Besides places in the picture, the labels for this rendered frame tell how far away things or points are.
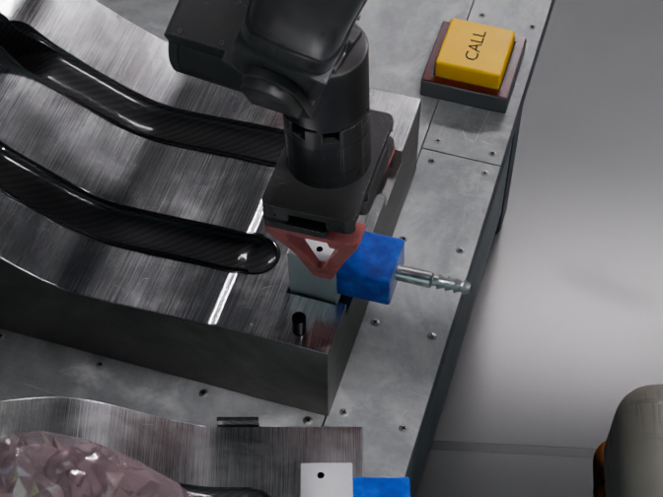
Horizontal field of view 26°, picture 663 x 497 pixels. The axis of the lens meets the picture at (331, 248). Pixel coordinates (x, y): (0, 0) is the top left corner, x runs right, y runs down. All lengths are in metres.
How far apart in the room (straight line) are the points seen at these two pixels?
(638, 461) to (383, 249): 0.75
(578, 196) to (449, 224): 1.08
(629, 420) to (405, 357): 0.66
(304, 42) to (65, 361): 0.46
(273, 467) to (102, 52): 0.39
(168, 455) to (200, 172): 0.24
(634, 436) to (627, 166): 0.70
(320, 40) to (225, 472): 0.38
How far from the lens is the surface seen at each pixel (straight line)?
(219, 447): 1.04
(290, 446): 1.04
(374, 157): 0.97
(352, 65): 0.89
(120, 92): 1.20
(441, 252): 1.20
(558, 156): 2.34
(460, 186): 1.25
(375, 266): 1.04
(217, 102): 1.20
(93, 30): 1.22
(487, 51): 1.31
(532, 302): 2.16
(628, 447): 1.75
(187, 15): 0.91
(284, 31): 0.77
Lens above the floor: 1.76
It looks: 53 degrees down
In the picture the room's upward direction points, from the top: straight up
